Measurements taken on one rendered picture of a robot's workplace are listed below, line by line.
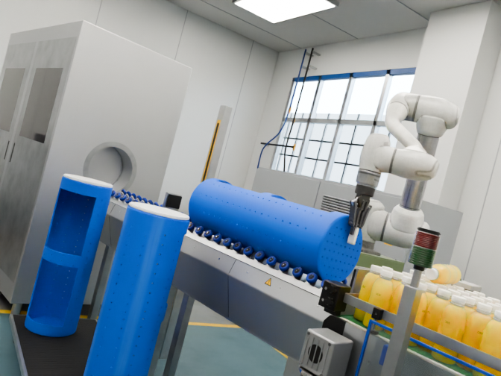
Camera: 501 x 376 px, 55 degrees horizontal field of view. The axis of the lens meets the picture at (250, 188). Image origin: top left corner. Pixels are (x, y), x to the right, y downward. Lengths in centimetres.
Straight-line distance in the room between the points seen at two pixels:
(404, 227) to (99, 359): 154
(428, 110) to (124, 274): 155
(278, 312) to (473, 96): 338
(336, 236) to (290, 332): 42
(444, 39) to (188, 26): 364
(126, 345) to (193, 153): 527
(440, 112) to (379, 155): 56
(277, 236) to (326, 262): 23
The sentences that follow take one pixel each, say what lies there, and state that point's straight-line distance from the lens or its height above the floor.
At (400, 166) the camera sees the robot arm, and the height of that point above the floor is 146.
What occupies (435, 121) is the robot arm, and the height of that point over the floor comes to 175.
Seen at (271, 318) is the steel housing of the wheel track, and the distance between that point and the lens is 202.
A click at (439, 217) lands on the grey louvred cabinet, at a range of 371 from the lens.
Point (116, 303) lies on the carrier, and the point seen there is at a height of 62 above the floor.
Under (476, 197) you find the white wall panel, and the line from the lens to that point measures 479.
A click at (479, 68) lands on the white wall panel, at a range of 492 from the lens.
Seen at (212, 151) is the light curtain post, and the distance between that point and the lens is 310.
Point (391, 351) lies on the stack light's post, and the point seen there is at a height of 92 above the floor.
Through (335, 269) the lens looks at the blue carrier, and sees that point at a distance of 195.
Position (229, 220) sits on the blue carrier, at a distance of 219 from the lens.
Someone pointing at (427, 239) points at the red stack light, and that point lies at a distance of 134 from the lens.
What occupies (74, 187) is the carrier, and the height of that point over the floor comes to 99.
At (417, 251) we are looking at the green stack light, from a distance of 134.
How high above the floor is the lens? 126
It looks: 1 degrees down
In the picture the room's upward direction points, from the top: 15 degrees clockwise
